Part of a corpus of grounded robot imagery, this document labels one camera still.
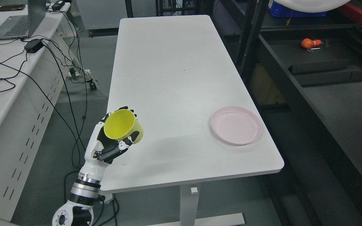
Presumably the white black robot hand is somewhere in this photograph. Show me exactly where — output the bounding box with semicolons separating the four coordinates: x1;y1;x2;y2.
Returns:
78;106;139;182

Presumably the yellow plastic cup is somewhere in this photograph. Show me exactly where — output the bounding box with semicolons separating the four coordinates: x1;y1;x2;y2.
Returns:
103;109;144;143

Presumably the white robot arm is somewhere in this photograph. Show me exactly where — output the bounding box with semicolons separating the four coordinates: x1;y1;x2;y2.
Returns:
52;175;101;226

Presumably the dark grey metal shelf rack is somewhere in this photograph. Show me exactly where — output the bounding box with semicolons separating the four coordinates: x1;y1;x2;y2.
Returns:
212;0;362;226

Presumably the orange toy on shelf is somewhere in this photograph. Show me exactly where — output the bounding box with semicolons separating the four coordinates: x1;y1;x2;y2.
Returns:
300;38;322;52

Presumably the white power strip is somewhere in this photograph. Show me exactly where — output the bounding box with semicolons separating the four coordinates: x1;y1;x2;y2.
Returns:
66;70;91;79

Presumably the white side desk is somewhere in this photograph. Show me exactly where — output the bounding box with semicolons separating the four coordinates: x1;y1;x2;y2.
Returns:
0;9;75;222

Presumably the black power adapter brick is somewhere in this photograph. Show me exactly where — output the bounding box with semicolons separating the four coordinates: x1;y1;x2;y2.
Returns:
24;39;44;53

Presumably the pink plastic plate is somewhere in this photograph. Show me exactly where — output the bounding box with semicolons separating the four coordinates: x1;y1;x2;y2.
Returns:
210;106;262;146

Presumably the grey laptop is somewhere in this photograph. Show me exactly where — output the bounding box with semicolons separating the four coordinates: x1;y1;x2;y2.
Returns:
0;0;46;40

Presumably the black charger on desk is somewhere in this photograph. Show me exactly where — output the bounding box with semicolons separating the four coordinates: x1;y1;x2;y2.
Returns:
51;0;65;11

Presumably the black smartphone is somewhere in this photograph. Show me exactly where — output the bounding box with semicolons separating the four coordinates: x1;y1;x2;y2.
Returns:
0;4;26;12

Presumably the blue plastic crate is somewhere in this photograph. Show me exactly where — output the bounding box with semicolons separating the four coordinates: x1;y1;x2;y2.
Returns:
267;0;327;18

